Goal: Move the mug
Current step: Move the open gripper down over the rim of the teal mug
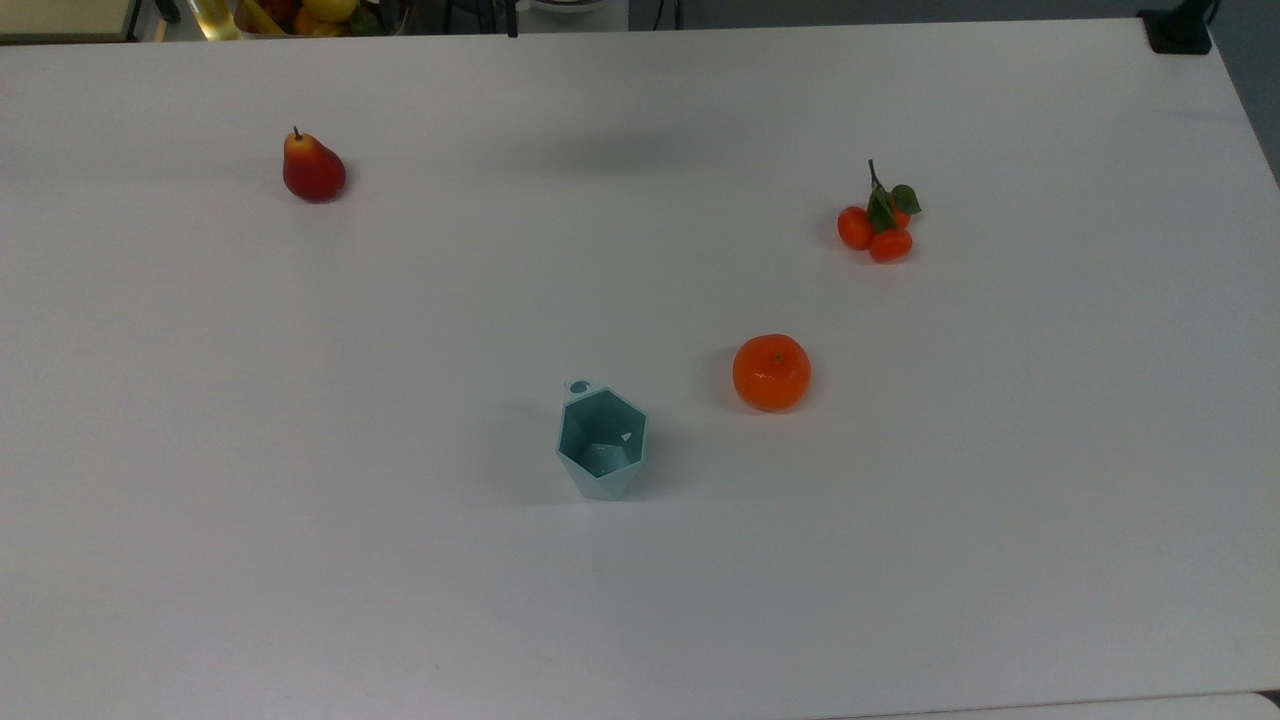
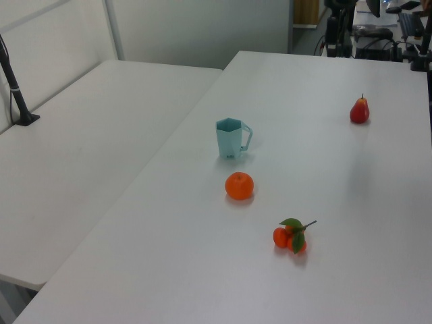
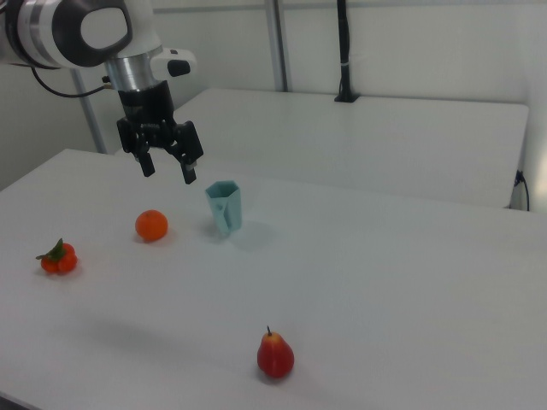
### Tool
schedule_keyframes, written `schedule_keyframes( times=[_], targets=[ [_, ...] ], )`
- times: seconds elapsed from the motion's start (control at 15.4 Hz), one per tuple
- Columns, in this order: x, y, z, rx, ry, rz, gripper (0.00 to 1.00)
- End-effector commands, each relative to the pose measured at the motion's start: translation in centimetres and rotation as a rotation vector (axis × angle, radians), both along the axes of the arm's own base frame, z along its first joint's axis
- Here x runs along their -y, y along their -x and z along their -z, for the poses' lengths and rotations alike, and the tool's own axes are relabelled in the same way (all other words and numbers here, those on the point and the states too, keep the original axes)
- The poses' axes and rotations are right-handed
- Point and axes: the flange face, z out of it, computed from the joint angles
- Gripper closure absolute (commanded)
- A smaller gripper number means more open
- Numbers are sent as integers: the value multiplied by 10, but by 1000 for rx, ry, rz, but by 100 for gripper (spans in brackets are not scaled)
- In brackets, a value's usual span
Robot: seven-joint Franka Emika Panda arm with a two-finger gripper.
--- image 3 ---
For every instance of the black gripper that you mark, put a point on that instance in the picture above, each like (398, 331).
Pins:
(145, 107)

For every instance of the teal faceted mug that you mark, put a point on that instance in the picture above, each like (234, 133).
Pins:
(231, 205)

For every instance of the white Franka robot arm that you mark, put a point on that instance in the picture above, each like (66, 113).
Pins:
(141, 25)

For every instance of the orange mandarin fruit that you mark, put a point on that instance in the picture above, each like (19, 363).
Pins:
(151, 225)

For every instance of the small tomatoes with leaves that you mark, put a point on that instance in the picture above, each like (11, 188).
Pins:
(64, 262)

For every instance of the white side table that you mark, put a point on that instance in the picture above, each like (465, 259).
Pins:
(342, 141)

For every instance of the red yellow pear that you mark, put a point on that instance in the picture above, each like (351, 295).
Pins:
(275, 356)

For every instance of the aluminium frame post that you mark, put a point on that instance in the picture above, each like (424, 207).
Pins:
(275, 42)
(90, 115)

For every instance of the black camera pole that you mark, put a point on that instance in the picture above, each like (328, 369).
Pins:
(344, 42)

